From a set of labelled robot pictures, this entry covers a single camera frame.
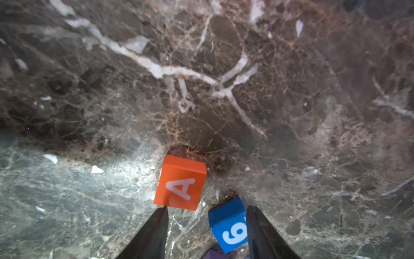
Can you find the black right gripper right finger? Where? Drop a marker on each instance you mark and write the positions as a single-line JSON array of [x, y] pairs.
[[264, 240]]

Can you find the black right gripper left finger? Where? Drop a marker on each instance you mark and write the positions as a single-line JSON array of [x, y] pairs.
[[150, 241]]

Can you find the purple block in pile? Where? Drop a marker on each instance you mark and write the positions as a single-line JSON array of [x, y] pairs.
[[215, 252]]

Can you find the blue 9 block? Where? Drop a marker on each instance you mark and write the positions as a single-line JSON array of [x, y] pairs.
[[228, 225]]

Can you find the orange A block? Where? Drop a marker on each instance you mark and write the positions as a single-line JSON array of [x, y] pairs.
[[181, 183]]

